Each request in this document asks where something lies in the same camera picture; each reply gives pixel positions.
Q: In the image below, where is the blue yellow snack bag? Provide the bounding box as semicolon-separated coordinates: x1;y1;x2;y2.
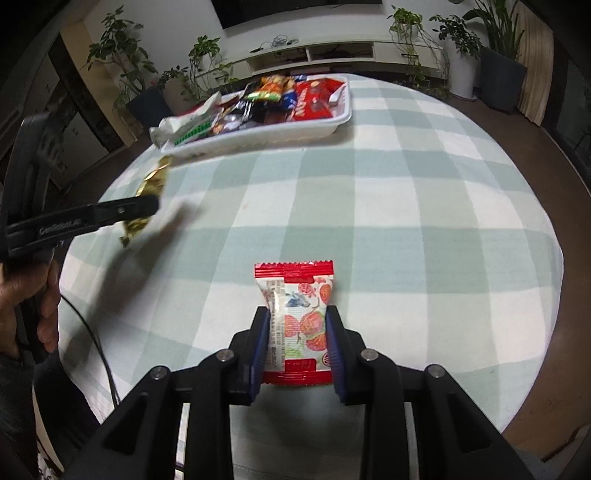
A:
276;87;297;112

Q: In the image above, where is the white storage cabinet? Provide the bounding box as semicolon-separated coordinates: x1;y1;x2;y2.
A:
1;36;124;188

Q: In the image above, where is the plant in white pot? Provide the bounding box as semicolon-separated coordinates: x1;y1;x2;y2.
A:
430;14;482;101
157;65;193;115

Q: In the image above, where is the glass sliding door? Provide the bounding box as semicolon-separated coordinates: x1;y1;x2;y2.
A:
542;38;590;188

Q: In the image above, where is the tall plant dark pot right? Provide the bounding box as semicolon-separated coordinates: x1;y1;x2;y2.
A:
460;1;527;113

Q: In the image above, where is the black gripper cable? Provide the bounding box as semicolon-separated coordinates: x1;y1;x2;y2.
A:
55;292;123;409

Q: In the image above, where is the white tv console shelf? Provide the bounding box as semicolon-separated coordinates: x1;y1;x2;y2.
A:
228;39;447;80

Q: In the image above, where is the tall plant dark pot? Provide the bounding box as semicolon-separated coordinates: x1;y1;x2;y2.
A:
86;5;171;131
460;1;527;113

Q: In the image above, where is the clear sunflower seed bag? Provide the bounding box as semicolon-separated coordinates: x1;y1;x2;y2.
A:
170;115;219;146

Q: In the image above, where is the green white checkered tablecloth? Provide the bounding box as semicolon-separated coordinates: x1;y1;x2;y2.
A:
57;73;565;480

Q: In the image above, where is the plant in white pot right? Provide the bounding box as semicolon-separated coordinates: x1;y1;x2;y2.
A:
430;14;482;101

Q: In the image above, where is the person's left hand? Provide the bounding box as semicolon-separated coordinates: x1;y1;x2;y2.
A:
1;260;61;364

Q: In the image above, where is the large red Mylikes bag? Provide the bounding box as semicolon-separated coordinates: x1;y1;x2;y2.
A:
291;77;346;121

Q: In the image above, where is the trailing vine plant left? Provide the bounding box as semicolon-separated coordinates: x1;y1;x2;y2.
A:
185;35;236;102

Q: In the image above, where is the trailing plant on console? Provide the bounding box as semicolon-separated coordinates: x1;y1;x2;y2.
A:
388;5;450;100

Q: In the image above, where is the black snack packet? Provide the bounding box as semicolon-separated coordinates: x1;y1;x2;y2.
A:
229;91;266;124

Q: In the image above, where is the wall mounted black television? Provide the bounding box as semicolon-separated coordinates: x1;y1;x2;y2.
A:
211;0;383;29

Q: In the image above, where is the plant in white pot left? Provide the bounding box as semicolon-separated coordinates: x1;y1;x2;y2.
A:
157;65;193;115

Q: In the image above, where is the white plastic tray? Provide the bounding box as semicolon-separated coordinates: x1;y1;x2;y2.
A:
155;75;353;158

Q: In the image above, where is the tall plant dark pot left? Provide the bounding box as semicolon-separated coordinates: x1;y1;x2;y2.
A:
86;5;171;131

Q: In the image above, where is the white strawberry snack packet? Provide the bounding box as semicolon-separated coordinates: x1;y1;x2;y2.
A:
253;260;335;387

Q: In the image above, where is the beige curtain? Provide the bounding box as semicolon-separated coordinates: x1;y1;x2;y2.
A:
516;1;554;126

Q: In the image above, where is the blue panda snack bag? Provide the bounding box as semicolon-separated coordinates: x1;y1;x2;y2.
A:
254;75;296;103

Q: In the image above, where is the gold snack bar wrapper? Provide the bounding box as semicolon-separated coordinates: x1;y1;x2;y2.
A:
119;156;172;247

